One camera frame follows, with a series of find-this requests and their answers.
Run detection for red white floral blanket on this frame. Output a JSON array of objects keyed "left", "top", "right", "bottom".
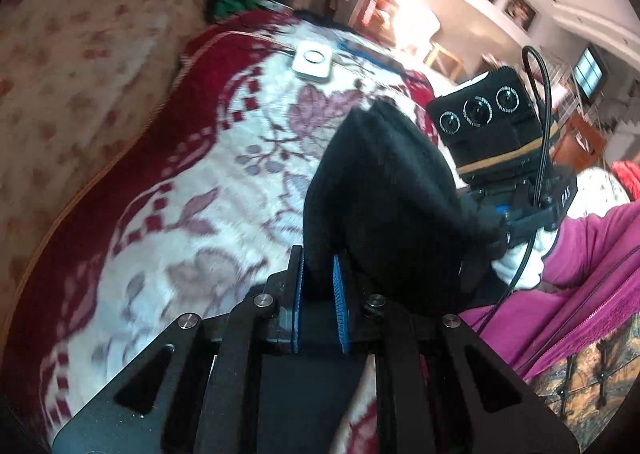
[{"left": 1, "top": 11, "right": 451, "bottom": 448}]

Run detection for white gloved right hand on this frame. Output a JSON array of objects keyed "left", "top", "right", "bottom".
[{"left": 491, "top": 229, "right": 558, "bottom": 291}]

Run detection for black braided cable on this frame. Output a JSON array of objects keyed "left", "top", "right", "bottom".
[{"left": 474, "top": 45, "right": 556, "bottom": 337}]

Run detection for beige floral quilt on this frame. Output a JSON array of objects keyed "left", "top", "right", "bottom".
[{"left": 1, "top": 0, "right": 203, "bottom": 312}]

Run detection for black three-lens camera box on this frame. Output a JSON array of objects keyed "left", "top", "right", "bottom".
[{"left": 426, "top": 66, "right": 544, "bottom": 190}]

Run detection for wall television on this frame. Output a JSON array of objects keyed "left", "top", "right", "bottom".
[{"left": 573, "top": 44, "right": 608, "bottom": 104}]

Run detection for white square device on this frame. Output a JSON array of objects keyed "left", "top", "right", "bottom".
[{"left": 292, "top": 40, "right": 333, "bottom": 82}]

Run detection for magenta sleeve forearm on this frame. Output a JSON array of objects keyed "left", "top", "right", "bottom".
[{"left": 482, "top": 202, "right": 639, "bottom": 380}]

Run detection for framed picture small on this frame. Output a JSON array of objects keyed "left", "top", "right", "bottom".
[{"left": 503, "top": 0, "right": 537, "bottom": 33}]

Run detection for black pants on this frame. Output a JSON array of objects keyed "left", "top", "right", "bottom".
[{"left": 303, "top": 98, "right": 506, "bottom": 315}]

